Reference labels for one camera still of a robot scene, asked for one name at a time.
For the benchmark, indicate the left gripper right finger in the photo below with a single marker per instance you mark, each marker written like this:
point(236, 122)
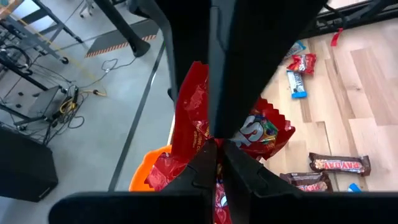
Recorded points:
point(245, 177)

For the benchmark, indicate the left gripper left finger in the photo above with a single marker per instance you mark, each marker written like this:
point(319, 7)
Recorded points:
point(199, 177)

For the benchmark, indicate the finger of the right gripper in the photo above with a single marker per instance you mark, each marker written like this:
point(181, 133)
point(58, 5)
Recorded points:
point(189, 31)
point(255, 46)

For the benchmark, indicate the red Skittles candy bag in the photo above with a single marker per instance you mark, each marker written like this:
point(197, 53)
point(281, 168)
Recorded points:
point(302, 63)
point(192, 109)

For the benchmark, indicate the brown candy bars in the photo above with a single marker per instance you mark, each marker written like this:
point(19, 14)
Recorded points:
point(308, 182)

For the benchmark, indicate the brown PayDay candy bar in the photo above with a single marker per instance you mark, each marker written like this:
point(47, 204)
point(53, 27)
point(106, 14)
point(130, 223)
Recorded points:
point(340, 164)

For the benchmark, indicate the orange plastic bucket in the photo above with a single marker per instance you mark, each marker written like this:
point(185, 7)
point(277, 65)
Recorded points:
point(146, 174)

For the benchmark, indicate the black floor stand pole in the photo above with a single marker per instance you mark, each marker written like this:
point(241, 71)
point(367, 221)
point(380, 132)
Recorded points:
point(124, 28)

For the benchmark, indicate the hazard-striped floor mat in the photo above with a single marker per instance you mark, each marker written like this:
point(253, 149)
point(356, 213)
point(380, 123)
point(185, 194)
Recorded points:
point(109, 43)

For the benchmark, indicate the small red tag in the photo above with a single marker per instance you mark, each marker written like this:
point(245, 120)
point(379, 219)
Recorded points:
point(336, 35)

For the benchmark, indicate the office chair base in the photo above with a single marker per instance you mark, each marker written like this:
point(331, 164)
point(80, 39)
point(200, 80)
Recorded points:
point(85, 6)

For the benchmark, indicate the grey metal cart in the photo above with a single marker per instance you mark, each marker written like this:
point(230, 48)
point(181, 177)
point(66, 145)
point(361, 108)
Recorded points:
point(57, 21)

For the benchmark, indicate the black box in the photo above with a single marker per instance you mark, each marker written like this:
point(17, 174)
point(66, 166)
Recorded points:
point(25, 165)

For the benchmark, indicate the black metal stand frame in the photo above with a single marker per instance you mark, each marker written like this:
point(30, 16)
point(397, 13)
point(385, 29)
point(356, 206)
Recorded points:
point(40, 102)

